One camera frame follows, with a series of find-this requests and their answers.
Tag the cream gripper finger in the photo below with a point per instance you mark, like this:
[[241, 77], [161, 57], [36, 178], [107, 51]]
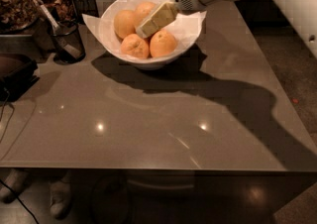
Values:
[[162, 15]]

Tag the orange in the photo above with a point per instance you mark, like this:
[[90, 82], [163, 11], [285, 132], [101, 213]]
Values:
[[162, 43], [135, 46], [124, 23], [142, 11]]

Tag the white paper bowl liner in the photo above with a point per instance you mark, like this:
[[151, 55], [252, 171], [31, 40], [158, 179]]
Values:
[[188, 29]]

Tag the black mesh cup rear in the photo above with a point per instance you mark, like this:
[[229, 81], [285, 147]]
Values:
[[85, 7]]

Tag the black mesh cup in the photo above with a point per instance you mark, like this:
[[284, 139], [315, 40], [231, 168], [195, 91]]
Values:
[[85, 7], [67, 42]]

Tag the black mesh cup front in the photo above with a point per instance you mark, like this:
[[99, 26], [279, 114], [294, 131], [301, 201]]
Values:
[[67, 42]]

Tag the large glass snack jar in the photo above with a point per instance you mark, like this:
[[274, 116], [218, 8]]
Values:
[[17, 15]]

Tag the black box device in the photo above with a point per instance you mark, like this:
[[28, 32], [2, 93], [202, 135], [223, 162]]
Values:
[[17, 75]]

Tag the right white shoe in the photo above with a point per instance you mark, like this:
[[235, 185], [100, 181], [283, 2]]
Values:
[[60, 196]]

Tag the white shoe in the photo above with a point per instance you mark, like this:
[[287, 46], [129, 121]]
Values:
[[15, 183], [60, 196]]

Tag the left white shoe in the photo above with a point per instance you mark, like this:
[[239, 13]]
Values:
[[15, 183]]

